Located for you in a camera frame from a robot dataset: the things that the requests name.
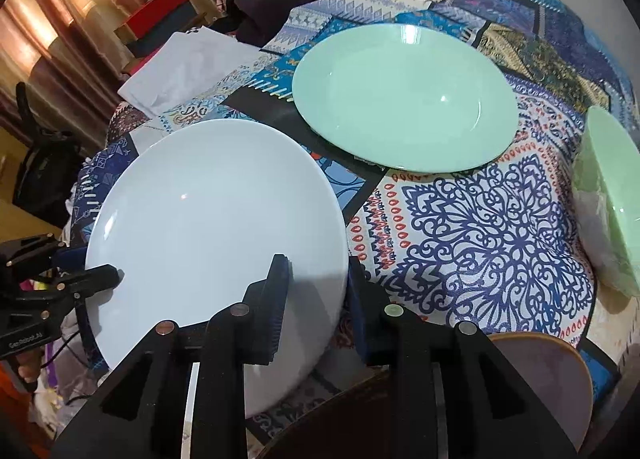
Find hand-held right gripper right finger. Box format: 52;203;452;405
345;256;581;459

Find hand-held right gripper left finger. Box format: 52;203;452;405
50;254;293;459

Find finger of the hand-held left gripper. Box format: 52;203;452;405
0;234;90;274
27;264;122;301

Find large white plate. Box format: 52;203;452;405
85;119;349;417

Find large green plate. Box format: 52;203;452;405
291;23;519;172

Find green bowl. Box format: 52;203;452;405
571;105;640;298

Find patchwork tablecloth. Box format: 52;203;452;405
65;0;640;445

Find white folded cloth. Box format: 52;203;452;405
117;30;264;118

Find orange curtain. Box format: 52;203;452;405
0;0;201;154

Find red box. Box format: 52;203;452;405
124;1;197;38

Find black cable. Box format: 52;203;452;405
39;326;103;405

